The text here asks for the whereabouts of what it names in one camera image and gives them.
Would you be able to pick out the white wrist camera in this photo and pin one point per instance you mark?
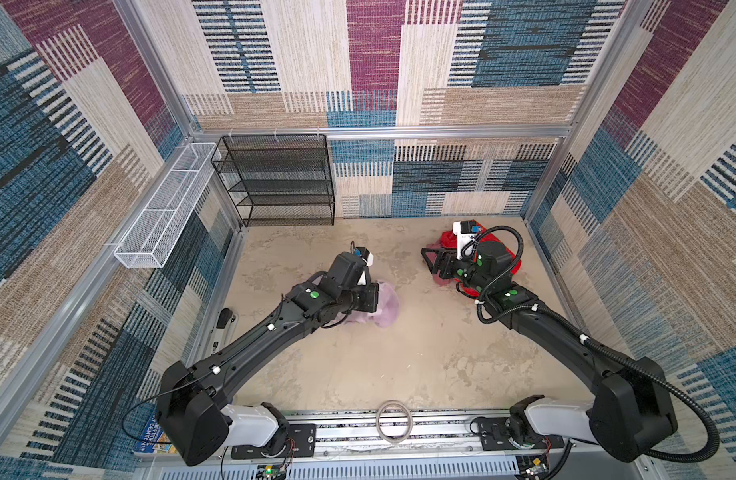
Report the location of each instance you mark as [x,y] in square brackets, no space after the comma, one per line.
[367,258]
[466,233]

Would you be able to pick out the dark pink cloth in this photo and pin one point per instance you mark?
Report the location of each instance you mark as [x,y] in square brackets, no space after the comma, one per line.
[452,269]

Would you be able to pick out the red cloth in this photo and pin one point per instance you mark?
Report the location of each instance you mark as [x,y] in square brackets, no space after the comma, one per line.
[497,262]

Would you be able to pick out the black wire mesh shelf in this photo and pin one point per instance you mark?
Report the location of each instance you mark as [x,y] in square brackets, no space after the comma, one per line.
[278,180]

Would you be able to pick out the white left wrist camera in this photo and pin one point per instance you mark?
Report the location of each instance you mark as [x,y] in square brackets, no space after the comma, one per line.
[367,258]

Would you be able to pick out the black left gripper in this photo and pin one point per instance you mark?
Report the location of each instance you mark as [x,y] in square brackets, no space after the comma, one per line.
[371,292]

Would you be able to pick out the white wire mesh basket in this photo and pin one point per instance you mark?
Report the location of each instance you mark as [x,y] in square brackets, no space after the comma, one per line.
[151,239]

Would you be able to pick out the light purple cloth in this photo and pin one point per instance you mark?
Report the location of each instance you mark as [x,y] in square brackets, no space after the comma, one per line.
[388,308]

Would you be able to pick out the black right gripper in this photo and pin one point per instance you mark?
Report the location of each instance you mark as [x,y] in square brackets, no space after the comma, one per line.
[444,255]

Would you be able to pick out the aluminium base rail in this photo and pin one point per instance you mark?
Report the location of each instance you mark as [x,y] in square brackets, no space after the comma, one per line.
[424,444]

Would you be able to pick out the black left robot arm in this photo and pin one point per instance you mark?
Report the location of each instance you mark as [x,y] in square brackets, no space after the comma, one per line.
[194,406]

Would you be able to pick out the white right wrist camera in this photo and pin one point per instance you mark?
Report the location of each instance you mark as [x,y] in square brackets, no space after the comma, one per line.
[466,233]

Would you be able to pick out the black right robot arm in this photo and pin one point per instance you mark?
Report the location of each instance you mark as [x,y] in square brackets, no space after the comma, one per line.
[629,414]

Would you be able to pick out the colourful book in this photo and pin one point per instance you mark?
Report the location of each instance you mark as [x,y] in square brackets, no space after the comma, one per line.
[154,441]

